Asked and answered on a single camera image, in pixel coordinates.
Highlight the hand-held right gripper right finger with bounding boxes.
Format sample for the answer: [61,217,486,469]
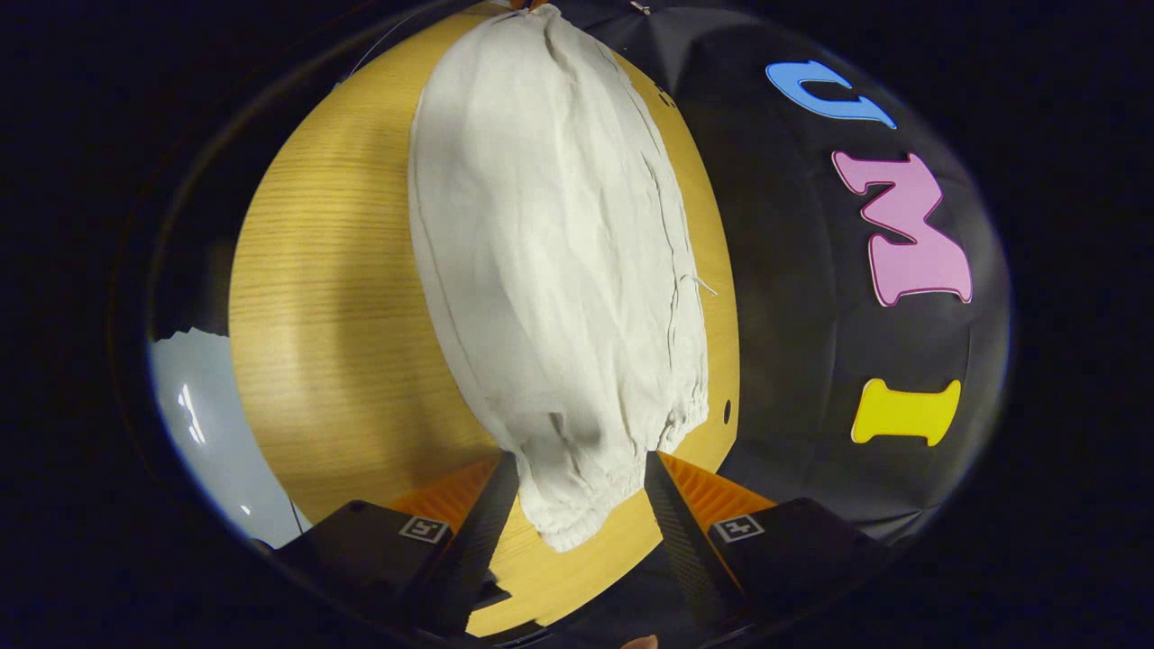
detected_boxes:
[643,449,895,634]

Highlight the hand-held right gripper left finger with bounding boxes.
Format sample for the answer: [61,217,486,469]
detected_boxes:
[269,451,521,637]

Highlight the white jeans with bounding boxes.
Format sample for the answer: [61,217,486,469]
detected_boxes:
[408,5,719,553]

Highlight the black backdrop cloth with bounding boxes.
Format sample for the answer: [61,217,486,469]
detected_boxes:
[541,0,1012,551]

